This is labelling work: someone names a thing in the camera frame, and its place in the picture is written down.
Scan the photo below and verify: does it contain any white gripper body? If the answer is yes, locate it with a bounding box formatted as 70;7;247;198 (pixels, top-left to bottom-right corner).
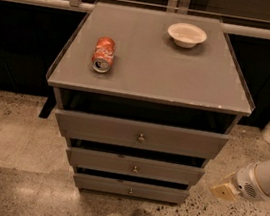
232;162;269;202

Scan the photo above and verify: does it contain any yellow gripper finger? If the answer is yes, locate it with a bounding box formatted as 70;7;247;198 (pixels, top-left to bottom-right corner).
210;173;240;202

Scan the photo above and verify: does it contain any grey top drawer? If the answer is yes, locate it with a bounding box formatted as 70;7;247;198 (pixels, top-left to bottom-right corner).
55;109;229;159

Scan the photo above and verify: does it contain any grey drawer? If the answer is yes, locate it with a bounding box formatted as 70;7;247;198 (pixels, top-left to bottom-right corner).
55;109;229;159
67;147;205;185
74;173;189;204

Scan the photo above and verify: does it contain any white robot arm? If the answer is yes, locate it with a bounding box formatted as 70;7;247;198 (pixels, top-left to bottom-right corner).
210;160;270;202

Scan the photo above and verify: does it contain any grey drawer cabinet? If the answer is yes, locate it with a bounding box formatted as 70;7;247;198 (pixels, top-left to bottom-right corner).
47;3;254;192

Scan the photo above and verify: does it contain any grey bottom drawer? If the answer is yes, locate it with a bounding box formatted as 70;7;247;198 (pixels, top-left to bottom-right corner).
74;173;189;204

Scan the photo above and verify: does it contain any grey middle drawer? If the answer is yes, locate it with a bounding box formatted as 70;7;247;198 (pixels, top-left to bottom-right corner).
67;147;205;185

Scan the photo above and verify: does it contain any crushed orange soda can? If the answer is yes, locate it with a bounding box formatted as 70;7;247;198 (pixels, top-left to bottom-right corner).
92;37;115;73

